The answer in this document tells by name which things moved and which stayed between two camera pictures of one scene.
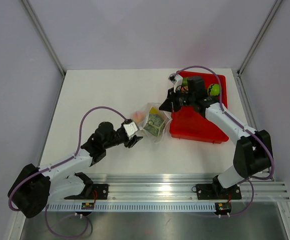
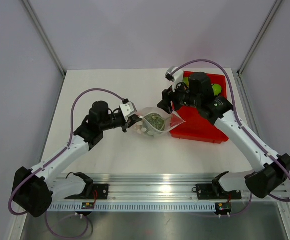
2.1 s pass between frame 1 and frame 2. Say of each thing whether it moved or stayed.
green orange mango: stayed
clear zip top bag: moved
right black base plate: stayed
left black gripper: moved
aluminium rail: stayed
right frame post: stayed
